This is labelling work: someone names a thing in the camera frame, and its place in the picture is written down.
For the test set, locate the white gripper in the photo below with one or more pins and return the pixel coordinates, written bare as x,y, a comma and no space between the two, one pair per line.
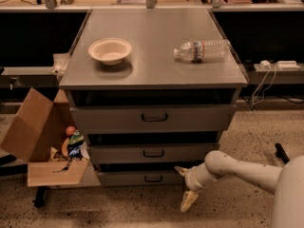
191,180

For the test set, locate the grey bottom drawer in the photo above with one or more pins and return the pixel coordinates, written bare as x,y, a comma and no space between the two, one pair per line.
133,178

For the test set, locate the grey drawer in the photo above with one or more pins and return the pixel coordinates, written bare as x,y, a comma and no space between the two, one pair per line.
142,153
152,119
133,178

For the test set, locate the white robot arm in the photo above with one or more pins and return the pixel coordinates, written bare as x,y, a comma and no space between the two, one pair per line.
285,183

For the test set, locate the grey middle drawer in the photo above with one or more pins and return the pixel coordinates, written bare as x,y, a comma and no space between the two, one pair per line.
142,153

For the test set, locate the grey top drawer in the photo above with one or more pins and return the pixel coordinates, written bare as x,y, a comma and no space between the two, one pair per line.
152,119

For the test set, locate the grey metal drawer cabinet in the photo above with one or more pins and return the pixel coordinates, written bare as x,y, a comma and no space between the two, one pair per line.
150,75

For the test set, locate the black floor bar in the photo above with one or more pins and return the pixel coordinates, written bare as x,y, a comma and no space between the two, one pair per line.
280,153

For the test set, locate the green blue snack bag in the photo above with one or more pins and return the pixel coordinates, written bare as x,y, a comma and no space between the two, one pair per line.
74,145

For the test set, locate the orange ball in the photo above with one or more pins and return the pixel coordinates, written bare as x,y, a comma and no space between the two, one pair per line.
70,130

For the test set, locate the clear plastic water bottle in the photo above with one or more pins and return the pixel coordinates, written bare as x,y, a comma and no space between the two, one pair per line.
198,51

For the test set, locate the white power adapter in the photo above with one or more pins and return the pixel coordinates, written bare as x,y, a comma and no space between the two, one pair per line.
264,64

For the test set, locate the white paper bowl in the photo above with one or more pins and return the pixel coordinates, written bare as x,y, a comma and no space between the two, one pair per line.
110,51

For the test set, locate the white power strip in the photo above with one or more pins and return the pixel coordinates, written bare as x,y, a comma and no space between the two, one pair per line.
287,65

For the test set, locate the brown cardboard box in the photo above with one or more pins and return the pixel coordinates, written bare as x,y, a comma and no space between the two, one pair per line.
37,127

